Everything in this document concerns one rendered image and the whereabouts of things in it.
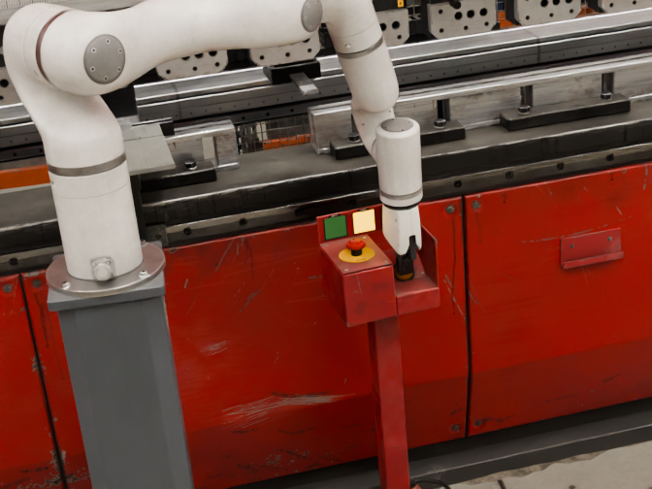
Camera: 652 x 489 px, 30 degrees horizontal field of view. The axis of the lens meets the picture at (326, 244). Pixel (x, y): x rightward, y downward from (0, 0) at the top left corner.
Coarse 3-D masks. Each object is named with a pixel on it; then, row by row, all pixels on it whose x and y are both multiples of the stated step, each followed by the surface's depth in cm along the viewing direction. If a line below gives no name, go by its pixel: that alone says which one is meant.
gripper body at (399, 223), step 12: (384, 204) 238; (384, 216) 243; (396, 216) 237; (408, 216) 236; (384, 228) 245; (396, 228) 238; (408, 228) 237; (420, 228) 239; (396, 240) 240; (408, 240) 238; (420, 240) 239
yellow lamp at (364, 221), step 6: (372, 210) 251; (354, 216) 250; (360, 216) 250; (366, 216) 251; (372, 216) 251; (354, 222) 250; (360, 222) 251; (366, 222) 251; (372, 222) 252; (354, 228) 251; (360, 228) 251; (366, 228) 252; (372, 228) 252
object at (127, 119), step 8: (120, 88) 256; (128, 88) 257; (104, 96) 256; (112, 96) 257; (120, 96) 257; (128, 96) 257; (112, 104) 257; (120, 104) 258; (128, 104) 258; (136, 104) 258; (112, 112) 258; (120, 112) 258; (128, 112) 259; (136, 112) 259; (120, 120) 260; (128, 120) 260; (136, 120) 261
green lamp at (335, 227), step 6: (342, 216) 249; (324, 222) 248; (330, 222) 249; (336, 222) 249; (342, 222) 250; (330, 228) 249; (336, 228) 250; (342, 228) 250; (330, 234) 250; (336, 234) 250; (342, 234) 251
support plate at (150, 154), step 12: (144, 132) 256; (156, 132) 255; (132, 144) 250; (144, 144) 249; (156, 144) 249; (132, 156) 243; (144, 156) 242; (156, 156) 242; (168, 156) 241; (132, 168) 237; (144, 168) 236; (156, 168) 237; (168, 168) 237
